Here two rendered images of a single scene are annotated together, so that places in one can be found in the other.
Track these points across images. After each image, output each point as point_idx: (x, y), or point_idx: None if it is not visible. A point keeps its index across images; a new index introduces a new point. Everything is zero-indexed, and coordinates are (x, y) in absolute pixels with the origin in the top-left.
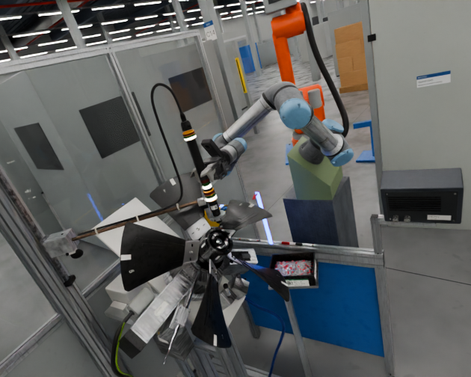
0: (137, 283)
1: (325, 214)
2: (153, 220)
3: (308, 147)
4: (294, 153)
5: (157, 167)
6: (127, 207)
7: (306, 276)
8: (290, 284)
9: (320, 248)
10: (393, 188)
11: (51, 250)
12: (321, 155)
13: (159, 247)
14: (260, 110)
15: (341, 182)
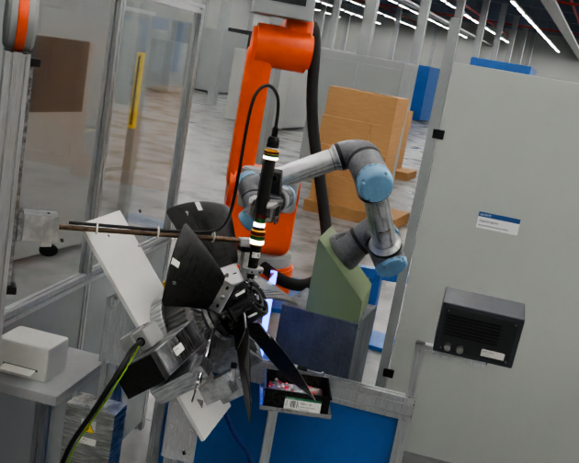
0: (172, 302)
1: (341, 343)
2: (139, 251)
3: (346, 240)
4: (325, 242)
5: (99, 186)
6: (112, 218)
7: (322, 397)
8: (293, 407)
9: (333, 378)
10: (458, 304)
11: (29, 228)
12: (359, 257)
13: (203, 271)
14: (326, 163)
15: (366, 309)
